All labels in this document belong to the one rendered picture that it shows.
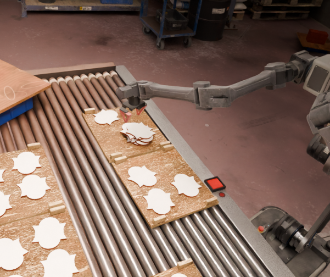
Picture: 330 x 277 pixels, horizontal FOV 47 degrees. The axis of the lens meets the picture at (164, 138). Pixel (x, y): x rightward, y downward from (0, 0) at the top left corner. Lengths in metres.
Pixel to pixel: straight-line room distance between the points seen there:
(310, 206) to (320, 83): 1.73
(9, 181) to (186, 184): 0.78
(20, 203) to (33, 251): 0.25
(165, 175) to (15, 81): 0.98
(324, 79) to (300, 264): 1.27
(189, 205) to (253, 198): 1.57
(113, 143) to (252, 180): 1.71
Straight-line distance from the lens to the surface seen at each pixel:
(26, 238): 1.56
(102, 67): 2.58
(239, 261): 1.61
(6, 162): 1.86
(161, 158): 1.89
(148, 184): 1.74
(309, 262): 2.67
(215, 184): 1.84
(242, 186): 3.28
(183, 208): 1.68
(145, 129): 1.96
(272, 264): 1.66
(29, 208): 1.66
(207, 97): 1.48
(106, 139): 1.97
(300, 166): 3.74
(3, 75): 2.29
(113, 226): 1.60
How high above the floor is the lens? 2.18
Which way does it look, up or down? 38 degrees down
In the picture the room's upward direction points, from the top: 10 degrees clockwise
